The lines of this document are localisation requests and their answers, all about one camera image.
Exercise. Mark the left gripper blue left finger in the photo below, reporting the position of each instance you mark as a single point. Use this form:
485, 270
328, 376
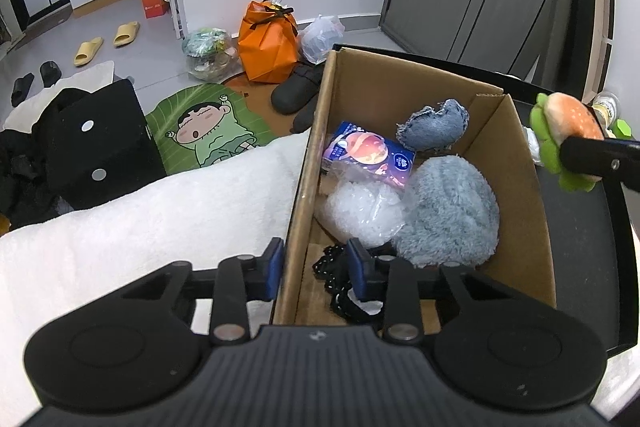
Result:
270, 269

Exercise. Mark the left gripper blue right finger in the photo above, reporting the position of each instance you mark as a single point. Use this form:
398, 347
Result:
366, 278

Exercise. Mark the black beaded pouch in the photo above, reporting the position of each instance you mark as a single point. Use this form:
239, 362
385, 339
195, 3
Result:
332, 269

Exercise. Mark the clear plastic bag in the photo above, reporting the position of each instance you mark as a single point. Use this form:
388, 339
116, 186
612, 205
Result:
363, 209

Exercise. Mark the hamburger plush toy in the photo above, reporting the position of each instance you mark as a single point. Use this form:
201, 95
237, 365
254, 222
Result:
554, 118

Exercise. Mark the fluffy light blue plush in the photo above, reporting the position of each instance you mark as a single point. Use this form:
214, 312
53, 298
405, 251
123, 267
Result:
451, 215

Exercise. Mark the blue tissue pack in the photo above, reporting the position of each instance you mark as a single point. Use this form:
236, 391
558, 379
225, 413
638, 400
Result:
382, 159

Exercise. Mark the grey denim octopus toy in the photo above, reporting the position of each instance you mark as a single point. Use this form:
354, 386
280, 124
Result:
432, 129

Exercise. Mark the brown cardboard box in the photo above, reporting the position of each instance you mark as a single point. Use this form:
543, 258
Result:
302, 298

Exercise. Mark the green hexagonal container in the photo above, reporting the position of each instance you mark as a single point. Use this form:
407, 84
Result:
622, 130

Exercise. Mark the white blanket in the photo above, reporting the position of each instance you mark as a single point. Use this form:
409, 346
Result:
202, 216

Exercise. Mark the white yellow canister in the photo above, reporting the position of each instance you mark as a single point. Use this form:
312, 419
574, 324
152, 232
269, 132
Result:
607, 107

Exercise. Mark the black shallow tray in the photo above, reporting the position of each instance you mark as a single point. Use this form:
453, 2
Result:
572, 249

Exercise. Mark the leaning black framed board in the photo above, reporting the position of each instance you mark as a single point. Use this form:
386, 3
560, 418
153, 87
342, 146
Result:
593, 33

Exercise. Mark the green cartoon floor mat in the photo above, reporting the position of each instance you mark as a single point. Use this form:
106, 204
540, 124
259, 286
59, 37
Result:
199, 126

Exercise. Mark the black shoe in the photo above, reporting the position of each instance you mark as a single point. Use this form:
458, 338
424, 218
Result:
298, 89

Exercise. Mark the clear bag with green items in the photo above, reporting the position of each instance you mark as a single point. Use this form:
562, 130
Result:
210, 54

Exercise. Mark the orange paper bag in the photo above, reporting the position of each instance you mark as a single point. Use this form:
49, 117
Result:
267, 42

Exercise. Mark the black bag with white dots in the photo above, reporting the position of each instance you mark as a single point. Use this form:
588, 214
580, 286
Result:
85, 149

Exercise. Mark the white plastic bag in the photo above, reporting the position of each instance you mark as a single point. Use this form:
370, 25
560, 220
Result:
318, 38

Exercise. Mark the yellow slipper right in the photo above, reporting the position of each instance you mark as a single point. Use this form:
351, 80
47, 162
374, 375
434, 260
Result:
125, 34

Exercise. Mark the yellow slipper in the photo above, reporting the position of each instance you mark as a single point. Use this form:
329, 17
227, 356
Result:
125, 34
87, 51

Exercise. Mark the yellow slipper left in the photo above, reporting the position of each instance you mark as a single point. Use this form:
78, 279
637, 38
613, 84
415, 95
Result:
87, 51

